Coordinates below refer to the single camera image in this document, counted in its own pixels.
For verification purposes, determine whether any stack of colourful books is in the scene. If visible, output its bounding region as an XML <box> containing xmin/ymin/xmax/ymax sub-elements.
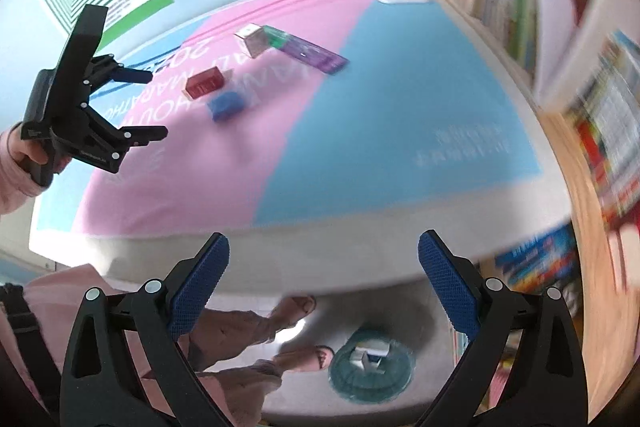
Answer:
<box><xmin>495</xmin><ymin>224</ymin><xmax>581</xmax><ymax>295</ymax></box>

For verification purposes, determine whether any row of thin books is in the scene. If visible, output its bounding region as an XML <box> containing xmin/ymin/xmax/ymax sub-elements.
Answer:
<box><xmin>467</xmin><ymin>0</ymin><xmax>538</xmax><ymax>72</ymax></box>

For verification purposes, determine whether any row of colourful books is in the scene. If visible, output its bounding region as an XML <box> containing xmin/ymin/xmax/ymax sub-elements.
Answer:
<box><xmin>565</xmin><ymin>32</ymin><xmax>640</xmax><ymax>228</ymax></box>

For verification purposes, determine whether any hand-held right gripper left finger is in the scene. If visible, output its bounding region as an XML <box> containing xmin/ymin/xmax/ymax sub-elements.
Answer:
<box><xmin>59</xmin><ymin>232</ymin><xmax>266</xmax><ymax>427</ymax></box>

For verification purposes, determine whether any black strap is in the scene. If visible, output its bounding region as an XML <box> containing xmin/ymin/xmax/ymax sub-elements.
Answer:
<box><xmin>0</xmin><ymin>284</ymin><xmax>61</xmax><ymax>413</ymax></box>

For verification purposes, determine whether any dark red small box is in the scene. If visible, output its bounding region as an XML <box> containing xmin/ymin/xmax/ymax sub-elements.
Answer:
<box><xmin>185</xmin><ymin>68</ymin><xmax>225</xmax><ymax>100</ymax></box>

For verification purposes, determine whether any pink and blue printed mat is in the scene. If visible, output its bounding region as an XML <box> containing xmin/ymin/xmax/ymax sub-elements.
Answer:
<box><xmin>35</xmin><ymin>0</ymin><xmax>543</xmax><ymax>238</ymax></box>

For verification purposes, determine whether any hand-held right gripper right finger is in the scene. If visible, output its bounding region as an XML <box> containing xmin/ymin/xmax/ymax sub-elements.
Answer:
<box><xmin>415</xmin><ymin>229</ymin><xmax>601</xmax><ymax>427</ymax></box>

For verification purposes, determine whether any white square box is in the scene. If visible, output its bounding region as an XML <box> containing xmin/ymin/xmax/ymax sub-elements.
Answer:
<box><xmin>234</xmin><ymin>23</ymin><xmax>271</xmax><ymax>58</ymax></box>

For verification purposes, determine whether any person's foot in sandal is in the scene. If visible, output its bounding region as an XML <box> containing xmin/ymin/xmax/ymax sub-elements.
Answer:
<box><xmin>272</xmin><ymin>296</ymin><xmax>317</xmax><ymax>333</ymax></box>
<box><xmin>280</xmin><ymin>346</ymin><xmax>336</xmax><ymax>373</ymax></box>

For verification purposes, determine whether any wooden bookshelf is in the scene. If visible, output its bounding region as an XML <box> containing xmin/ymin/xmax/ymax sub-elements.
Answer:
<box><xmin>420</xmin><ymin>0</ymin><xmax>640</xmax><ymax>258</ymax></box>

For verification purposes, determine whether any person's pink clothing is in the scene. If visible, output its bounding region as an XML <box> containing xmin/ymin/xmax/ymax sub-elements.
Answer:
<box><xmin>0</xmin><ymin>264</ymin><xmax>286</xmax><ymax>427</ymax></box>

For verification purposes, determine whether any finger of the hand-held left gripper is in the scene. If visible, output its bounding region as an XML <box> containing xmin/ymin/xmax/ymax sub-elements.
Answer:
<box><xmin>85</xmin><ymin>54</ymin><xmax>153</xmax><ymax>94</ymax></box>
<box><xmin>80</xmin><ymin>104</ymin><xmax>168</xmax><ymax>158</ymax></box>

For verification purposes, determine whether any person's left hand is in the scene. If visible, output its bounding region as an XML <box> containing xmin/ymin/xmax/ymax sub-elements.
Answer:
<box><xmin>7</xmin><ymin>122</ymin><xmax>75</xmax><ymax>185</ymax></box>

